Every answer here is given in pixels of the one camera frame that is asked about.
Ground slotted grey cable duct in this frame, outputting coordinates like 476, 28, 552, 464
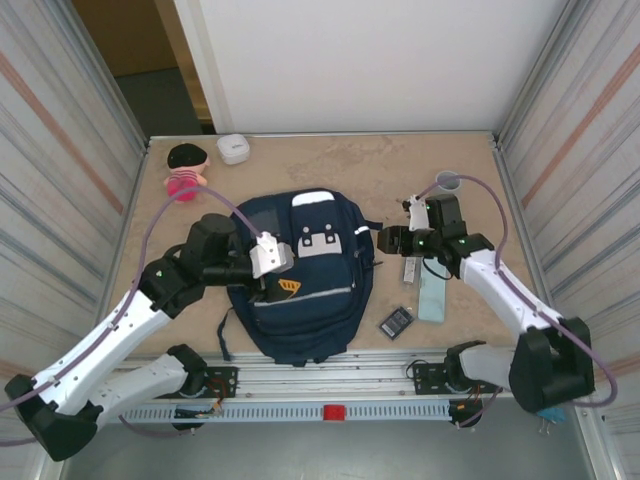
99, 401, 454, 425

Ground blue binder clip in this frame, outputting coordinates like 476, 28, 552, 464
537, 407, 565, 438

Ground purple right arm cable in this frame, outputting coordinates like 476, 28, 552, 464
415, 174, 617, 429

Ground small white square box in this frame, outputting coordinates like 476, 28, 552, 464
215, 133, 251, 166

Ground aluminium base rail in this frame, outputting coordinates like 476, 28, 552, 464
134, 349, 599, 401

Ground black pocket calculator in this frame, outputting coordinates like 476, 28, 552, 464
377, 305, 418, 344

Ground navy blue backpack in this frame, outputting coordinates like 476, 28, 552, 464
216, 187, 384, 369

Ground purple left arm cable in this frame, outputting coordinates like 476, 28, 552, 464
0, 187, 264, 446

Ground translucent corrugated side panel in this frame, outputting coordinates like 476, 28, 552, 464
492, 0, 640, 431
0, 0, 151, 451

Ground grey plastic cup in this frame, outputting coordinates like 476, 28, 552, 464
433, 169, 464, 196

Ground pink plush doll black hair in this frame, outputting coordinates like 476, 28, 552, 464
165, 144, 211, 204

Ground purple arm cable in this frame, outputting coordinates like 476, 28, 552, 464
415, 174, 617, 429
0, 187, 264, 446

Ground light teal pencil case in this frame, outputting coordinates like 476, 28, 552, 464
417, 267, 447, 324

